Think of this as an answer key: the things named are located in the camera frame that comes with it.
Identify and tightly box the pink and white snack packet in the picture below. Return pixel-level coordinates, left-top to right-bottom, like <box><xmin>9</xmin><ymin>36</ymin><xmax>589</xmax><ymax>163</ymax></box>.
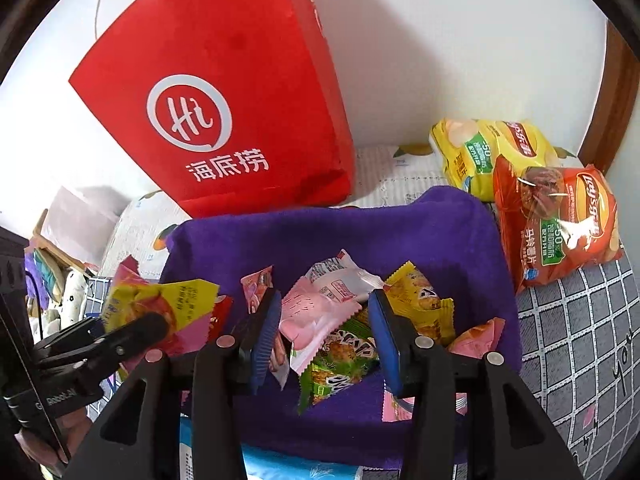
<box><xmin>241</xmin><ymin>266</ymin><xmax>275</xmax><ymax>311</ymax></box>

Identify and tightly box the purple towel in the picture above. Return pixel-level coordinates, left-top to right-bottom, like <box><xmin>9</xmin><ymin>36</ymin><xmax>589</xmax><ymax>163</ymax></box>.
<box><xmin>160</xmin><ymin>185</ymin><xmax>523</xmax><ymax>468</ymax></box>

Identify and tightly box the white shopping bag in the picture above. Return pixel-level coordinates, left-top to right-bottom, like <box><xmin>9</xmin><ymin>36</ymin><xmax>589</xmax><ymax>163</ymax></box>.
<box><xmin>40</xmin><ymin>185</ymin><xmax>128</xmax><ymax>266</ymax></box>

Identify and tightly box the person's left hand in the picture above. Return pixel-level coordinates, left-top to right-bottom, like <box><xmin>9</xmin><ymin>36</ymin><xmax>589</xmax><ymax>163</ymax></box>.
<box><xmin>15</xmin><ymin>405</ymin><xmax>96</xmax><ymax>466</ymax></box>

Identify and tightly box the brown door frame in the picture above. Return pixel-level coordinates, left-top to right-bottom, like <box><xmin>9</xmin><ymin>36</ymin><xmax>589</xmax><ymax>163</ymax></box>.
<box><xmin>580</xmin><ymin>20</ymin><xmax>640</xmax><ymax>176</ymax></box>

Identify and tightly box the orange chips bag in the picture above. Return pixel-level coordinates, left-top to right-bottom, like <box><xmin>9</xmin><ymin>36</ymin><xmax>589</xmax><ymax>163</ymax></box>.
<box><xmin>492</xmin><ymin>155</ymin><xmax>626</xmax><ymax>296</ymax></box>

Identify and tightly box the yellow and pink snack packet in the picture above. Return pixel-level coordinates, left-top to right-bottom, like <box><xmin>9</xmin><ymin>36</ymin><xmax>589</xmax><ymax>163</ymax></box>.
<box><xmin>102</xmin><ymin>255</ymin><xmax>233</xmax><ymax>356</ymax></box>

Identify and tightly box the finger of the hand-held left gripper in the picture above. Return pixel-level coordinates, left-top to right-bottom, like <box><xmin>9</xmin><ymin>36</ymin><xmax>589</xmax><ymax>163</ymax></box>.
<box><xmin>35</xmin><ymin>312</ymin><xmax>168</xmax><ymax>366</ymax></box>
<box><xmin>37</xmin><ymin>355</ymin><xmax>146</xmax><ymax>396</ymax></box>

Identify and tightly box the yellow chips bag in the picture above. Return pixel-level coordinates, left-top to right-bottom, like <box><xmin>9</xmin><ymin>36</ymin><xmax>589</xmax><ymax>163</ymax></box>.
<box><xmin>429</xmin><ymin>118</ymin><xmax>558</xmax><ymax>203</ymax></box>

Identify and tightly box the green snack packet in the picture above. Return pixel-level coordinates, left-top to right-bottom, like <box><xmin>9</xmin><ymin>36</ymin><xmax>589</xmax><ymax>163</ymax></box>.
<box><xmin>298</xmin><ymin>310</ymin><xmax>381</xmax><ymax>416</ymax></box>

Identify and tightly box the pale pink snack packet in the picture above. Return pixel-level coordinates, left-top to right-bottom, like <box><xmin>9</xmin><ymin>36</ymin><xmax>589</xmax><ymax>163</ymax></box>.
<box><xmin>277</xmin><ymin>275</ymin><xmax>363</xmax><ymax>376</ymax></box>

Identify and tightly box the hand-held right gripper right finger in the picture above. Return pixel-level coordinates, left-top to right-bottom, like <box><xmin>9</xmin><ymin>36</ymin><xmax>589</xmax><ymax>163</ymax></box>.
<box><xmin>369</xmin><ymin>291</ymin><xmax>583</xmax><ymax>480</ymax></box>

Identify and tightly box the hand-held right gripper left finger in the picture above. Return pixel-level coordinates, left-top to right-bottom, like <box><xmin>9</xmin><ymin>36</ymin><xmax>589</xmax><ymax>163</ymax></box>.
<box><xmin>65</xmin><ymin>288</ymin><xmax>283</xmax><ymax>480</ymax></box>

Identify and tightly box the white dotted pillow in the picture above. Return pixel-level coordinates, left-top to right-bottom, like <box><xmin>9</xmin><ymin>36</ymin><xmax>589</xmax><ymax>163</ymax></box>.
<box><xmin>42</xmin><ymin>267</ymin><xmax>91</xmax><ymax>341</ymax></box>

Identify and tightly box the red snack packet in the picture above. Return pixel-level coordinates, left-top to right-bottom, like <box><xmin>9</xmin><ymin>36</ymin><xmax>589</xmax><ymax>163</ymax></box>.
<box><xmin>212</xmin><ymin>295</ymin><xmax>234</xmax><ymax>341</ymax></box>

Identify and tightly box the red paper bag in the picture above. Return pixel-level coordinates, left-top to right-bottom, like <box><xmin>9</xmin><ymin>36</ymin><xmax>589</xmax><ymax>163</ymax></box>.
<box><xmin>68</xmin><ymin>0</ymin><xmax>356</xmax><ymax>218</ymax></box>

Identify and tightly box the blue tissue box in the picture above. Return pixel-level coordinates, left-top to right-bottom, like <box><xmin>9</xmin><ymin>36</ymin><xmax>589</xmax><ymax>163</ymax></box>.
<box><xmin>177</xmin><ymin>412</ymin><xmax>366</xmax><ymax>480</ymax></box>

